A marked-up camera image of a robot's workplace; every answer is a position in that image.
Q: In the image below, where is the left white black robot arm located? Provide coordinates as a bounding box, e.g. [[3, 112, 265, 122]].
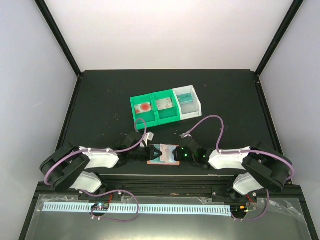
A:
[[39, 131, 163, 200]]

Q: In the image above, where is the white pagoda credit card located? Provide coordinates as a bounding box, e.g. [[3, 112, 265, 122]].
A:
[[155, 97, 174, 111]]

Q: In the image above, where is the black frame post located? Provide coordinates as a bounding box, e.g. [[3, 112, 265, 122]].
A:
[[255, 0, 304, 77], [34, 0, 82, 78]]

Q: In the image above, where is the pink leather card holder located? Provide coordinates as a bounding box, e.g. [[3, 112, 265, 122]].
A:
[[147, 144, 180, 166]]

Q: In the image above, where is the right black frame post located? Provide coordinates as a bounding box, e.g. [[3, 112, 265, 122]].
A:
[[255, 0, 304, 77]]

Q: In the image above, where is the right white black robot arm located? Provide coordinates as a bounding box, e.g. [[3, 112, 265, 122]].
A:
[[171, 136, 295, 203]]

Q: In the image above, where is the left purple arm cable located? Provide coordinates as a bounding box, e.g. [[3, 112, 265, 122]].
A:
[[43, 117, 148, 186]]

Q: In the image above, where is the middle green bin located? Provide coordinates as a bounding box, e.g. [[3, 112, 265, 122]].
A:
[[151, 89, 181, 125]]

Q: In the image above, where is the white slotted cable duct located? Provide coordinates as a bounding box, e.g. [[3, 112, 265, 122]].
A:
[[42, 202, 231, 217]]

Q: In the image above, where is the white bin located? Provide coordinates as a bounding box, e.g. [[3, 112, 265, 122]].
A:
[[172, 85, 202, 121]]

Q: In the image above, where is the left green bin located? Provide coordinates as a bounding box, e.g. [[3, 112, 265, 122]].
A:
[[130, 93, 159, 128]]

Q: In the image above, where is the left black frame post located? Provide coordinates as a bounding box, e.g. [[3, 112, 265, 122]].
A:
[[34, 0, 82, 78]]

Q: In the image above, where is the teal chip credit card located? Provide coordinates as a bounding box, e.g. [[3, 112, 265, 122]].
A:
[[149, 149, 163, 162]]

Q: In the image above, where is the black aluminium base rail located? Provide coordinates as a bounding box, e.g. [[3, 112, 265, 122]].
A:
[[34, 174, 305, 201]]

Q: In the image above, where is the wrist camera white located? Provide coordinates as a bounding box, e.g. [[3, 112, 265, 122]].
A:
[[180, 132, 192, 139], [140, 132, 154, 148]]

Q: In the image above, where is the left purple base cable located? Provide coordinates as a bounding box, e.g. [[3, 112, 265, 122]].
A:
[[82, 188, 141, 223]]

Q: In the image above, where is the green bin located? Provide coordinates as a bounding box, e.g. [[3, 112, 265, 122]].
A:
[[130, 93, 159, 128], [151, 89, 181, 125]]

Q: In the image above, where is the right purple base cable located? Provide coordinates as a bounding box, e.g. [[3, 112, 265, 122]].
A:
[[231, 189, 271, 223]]

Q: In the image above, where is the red white credit card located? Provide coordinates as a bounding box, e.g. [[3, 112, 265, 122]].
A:
[[134, 102, 153, 114]]

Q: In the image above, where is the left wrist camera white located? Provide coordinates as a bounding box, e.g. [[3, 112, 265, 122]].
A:
[[140, 132, 154, 148]]

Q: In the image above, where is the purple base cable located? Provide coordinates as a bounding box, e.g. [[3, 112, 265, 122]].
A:
[[82, 188, 141, 223], [231, 189, 271, 223]]

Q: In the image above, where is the electronics board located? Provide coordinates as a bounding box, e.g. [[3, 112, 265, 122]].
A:
[[91, 203, 109, 212], [230, 205, 257, 214]]

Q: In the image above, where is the right electronics board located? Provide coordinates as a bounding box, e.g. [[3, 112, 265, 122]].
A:
[[230, 205, 257, 214]]

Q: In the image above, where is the left electronics board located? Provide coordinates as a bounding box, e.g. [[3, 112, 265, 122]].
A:
[[91, 203, 109, 212]]

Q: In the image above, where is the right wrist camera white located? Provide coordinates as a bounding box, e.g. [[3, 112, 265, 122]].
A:
[[180, 132, 192, 139]]

